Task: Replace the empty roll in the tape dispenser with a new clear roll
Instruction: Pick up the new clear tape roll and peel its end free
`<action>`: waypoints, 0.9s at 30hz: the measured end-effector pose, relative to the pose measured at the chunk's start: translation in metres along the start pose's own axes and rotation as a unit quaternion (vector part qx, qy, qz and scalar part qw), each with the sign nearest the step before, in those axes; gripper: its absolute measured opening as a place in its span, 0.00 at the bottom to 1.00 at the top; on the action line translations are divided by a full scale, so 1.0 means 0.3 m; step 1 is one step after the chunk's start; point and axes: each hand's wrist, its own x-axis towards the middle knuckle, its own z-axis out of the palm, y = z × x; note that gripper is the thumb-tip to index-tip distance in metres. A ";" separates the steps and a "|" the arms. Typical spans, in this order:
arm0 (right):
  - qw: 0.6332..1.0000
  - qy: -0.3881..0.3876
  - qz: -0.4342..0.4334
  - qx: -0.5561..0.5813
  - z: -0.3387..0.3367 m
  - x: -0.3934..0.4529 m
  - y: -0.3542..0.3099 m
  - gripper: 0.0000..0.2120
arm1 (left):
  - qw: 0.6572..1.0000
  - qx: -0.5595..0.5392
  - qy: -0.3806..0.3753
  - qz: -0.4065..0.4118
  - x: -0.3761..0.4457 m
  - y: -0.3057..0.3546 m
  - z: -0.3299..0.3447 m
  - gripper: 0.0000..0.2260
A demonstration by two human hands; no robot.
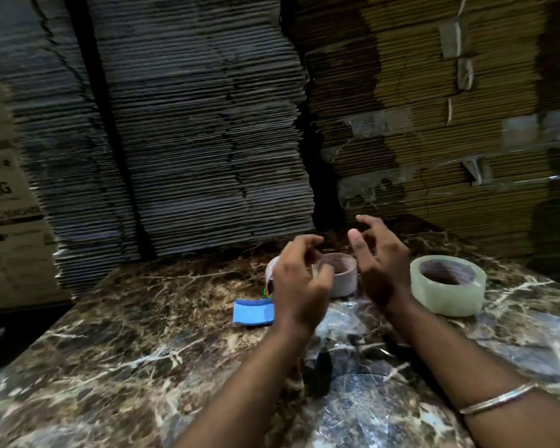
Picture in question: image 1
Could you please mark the person's left hand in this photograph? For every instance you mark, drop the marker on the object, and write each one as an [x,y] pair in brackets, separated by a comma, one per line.
[295,293]

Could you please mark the person's right forearm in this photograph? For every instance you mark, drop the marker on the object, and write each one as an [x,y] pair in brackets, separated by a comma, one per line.
[471,382]

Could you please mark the person's left thumb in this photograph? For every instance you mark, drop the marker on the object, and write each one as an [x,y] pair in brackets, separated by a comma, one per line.
[325,280]

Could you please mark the blue paper card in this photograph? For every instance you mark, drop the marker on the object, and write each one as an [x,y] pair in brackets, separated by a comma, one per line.
[254,313]

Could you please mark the tall grey flat cardboard stack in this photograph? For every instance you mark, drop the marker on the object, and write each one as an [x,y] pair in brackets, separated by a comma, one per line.
[51,149]

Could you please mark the person's right hand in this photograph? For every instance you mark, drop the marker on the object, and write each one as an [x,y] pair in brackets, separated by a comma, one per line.
[382,275]

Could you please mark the wide grey flat cardboard stack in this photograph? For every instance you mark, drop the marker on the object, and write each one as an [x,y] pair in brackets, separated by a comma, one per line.
[205,125]

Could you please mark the crumpled clear plastic sheet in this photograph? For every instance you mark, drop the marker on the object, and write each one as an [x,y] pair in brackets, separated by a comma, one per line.
[378,410]

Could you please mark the clear plastic wrap piece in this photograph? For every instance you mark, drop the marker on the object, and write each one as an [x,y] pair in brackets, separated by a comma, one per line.
[532,342]

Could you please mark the white tape roll green core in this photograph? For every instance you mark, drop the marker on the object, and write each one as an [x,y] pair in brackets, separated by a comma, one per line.
[269,275]

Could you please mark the white printed cardboard box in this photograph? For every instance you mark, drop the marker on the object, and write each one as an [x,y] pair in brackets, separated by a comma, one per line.
[9,214]

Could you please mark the person's right thumb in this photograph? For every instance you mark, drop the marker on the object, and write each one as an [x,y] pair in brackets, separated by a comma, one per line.
[357,254]

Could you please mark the small white tape roll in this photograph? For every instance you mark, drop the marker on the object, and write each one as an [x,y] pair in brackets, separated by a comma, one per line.
[344,280]

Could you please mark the large clear tape roll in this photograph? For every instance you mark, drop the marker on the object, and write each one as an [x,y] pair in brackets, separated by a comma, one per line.
[448,293]

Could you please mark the brown flat cardboard stack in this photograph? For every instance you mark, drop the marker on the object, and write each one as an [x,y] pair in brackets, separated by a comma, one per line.
[448,135]

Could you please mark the person's left forearm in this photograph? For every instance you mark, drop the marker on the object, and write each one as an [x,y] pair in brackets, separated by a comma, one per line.
[247,391]

